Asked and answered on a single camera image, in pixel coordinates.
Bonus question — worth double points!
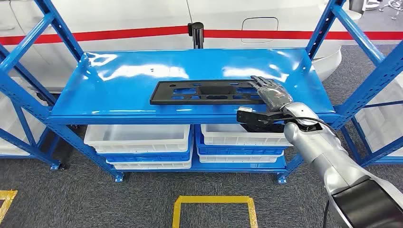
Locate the black plastic panel part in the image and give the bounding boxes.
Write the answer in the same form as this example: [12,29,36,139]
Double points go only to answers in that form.
[150,79,267,106]

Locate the blue metal shelf rack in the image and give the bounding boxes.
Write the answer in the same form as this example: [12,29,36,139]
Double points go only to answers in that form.
[0,44,65,172]
[0,0,403,185]
[341,100,403,167]

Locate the black part inside bin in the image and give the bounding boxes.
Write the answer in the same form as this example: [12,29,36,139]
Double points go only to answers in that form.
[240,123,286,134]

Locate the red barrier belt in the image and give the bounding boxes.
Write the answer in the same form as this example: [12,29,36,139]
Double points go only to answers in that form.
[203,29,403,41]
[0,26,190,46]

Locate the white car body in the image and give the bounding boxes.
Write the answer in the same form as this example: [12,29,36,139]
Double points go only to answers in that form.
[0,0,363,94]

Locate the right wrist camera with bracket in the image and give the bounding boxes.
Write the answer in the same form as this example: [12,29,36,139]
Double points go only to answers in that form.
[237,106,284,126]

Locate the black stanchion post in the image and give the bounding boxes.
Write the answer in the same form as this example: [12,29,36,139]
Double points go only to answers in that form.
[188,22,205,49]

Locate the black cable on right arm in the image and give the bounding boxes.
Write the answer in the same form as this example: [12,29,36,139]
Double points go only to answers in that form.
[258,115,344,228]

